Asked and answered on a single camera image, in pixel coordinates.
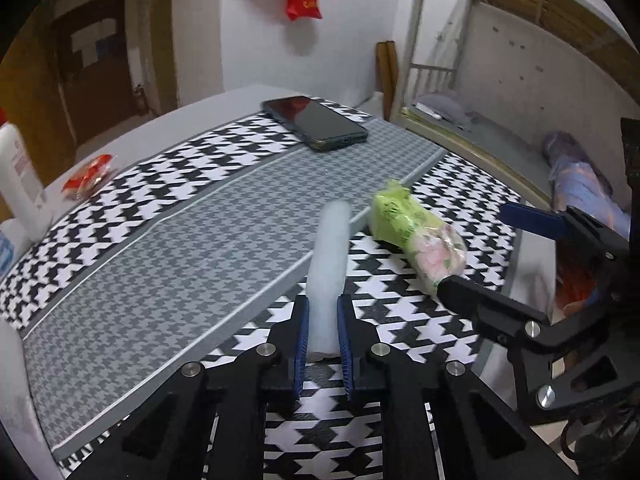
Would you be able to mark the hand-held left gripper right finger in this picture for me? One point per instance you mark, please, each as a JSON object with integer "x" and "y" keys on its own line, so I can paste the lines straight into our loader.
{"x": 346, "y": 345}

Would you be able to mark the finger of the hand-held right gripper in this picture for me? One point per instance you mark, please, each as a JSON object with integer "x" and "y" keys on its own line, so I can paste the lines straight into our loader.
{"x": 480, "y": 305}
{"x": 530, "y": 220}

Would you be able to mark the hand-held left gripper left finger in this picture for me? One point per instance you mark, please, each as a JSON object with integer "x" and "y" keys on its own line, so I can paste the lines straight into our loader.
{"x": 300, "y": 340}

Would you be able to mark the green tissue pack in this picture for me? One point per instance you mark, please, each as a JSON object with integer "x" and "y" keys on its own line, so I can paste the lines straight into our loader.
{"x": 400, "y": 215}

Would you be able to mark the rolled purple blanket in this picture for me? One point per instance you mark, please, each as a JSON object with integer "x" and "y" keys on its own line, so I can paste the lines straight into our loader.
{"x": 585, "y": 180}

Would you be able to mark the grey mattress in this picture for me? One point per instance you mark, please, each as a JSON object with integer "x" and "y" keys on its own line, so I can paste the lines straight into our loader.
{"x": 505, "y": 155}

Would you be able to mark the grey pillow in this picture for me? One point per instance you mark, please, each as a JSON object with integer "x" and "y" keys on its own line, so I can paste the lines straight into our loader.
{"x": 445, "y": 107}

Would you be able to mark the houndstooth table cloth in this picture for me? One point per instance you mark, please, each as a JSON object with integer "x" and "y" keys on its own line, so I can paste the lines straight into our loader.
{"x": 175, "y": 260}

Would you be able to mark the wooden boards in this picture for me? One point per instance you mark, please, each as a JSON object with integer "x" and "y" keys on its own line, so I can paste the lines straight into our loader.
{"x": 387, "y": 80}

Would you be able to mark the black smartphone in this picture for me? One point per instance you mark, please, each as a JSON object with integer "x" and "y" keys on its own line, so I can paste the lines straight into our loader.
{"x": 320, "y": 122}

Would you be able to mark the red snack packet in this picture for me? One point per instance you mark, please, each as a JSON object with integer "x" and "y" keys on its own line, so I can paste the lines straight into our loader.
{"x": 90, "y": 175}

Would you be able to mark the wooden side door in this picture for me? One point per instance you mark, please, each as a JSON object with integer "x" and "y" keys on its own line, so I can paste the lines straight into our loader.
{"x": 160, "y": 60}

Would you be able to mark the brown door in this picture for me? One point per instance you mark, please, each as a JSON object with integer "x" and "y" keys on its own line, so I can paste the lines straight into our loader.
{"x": 100, "y": 95}

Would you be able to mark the white pump bottle red cap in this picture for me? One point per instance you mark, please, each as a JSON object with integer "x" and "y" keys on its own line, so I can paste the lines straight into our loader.
{"x": 20, "y": 175}

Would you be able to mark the small white paper notice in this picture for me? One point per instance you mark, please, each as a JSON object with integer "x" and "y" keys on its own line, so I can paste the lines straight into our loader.
{"x": 92, "y": 59}

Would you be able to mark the large white paper notice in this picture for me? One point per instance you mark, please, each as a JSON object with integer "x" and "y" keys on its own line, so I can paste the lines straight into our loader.
{"x": 92, "y": 35}

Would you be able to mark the wooden wardrobe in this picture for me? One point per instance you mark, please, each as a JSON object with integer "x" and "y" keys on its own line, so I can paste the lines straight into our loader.
{"x": 25, "y": 90}

